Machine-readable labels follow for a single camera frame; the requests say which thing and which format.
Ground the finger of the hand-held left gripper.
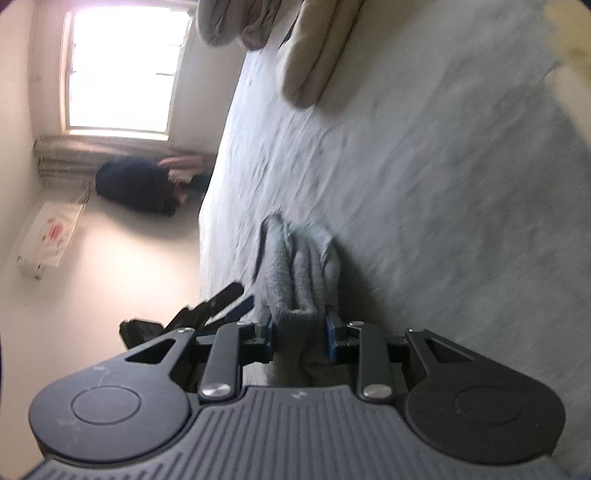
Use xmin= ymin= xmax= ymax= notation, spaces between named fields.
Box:
xmin=167 ymin=281 xmax=245 ymax=330
xmin=198 ymin=294 xmax=256 ymax=332

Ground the window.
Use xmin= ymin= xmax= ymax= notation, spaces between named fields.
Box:
xmin=60 ymin=7 xmax=192 ymax=137

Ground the bed with grey sheet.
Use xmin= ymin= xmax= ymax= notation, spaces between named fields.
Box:
xmin=196 ymin=0 xmax=591 ymax=480

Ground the grey knitted sweater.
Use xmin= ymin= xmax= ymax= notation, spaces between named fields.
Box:
xmin=253 ymin=211 xmax=345 ymax=386

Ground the folded beige and black garment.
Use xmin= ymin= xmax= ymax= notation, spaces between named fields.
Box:
xmin=281 ymin=0 xmax=366 ymax=110

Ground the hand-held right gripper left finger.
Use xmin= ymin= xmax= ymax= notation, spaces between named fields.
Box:
xmin=124 ymin=313 xmax=279 ymax=402

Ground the pink cloth pile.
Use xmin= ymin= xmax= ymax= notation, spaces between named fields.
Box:
xmin=159 ymin=153 xmax=206 ymax=205

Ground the white paper with red print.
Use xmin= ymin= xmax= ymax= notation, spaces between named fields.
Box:
xmin=13 ymin=189 xmax=90 ymax=280

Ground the grey radiator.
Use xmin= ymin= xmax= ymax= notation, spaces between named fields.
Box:
xmin=34 ymin=133 xmax=204 ymax=186

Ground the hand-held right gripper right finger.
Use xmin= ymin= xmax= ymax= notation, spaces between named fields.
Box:
xmin=322 ymin=313 xmax=477 ymax=401

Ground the dark blue bag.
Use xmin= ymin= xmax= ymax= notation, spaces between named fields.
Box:
xmin=95 ymin=157 xmax=178 ymax=217

